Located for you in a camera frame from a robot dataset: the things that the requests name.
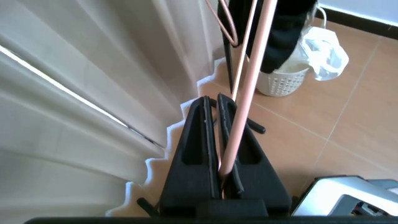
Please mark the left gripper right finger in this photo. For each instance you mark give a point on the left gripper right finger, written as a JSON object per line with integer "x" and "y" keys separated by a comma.
{"x": 261, "y": 183}

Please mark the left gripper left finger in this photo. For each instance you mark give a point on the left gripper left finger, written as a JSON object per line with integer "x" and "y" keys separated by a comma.
{"x": 186, "y": 183}

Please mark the black shorts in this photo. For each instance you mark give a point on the black shorts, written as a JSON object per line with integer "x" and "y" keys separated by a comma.
{"x": 280, "y": 31}

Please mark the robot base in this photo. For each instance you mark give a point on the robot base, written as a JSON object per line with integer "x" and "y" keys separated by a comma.
{"x": 329, "y": 196}

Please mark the white laundry basket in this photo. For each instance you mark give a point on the white laundry basket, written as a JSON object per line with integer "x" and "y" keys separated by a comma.
{"x": 283, "y": 82}

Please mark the black clothes rack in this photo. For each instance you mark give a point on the black clothes rack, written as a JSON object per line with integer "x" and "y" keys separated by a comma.
{"x": 229, "y": 68}

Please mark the white garment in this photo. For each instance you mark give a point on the white garment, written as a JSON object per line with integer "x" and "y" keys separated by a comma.
{"x": 326, "y": 56}

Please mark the beige curtain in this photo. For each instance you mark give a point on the beige curtain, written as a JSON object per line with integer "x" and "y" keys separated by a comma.
{"x": 93, "y": 62}

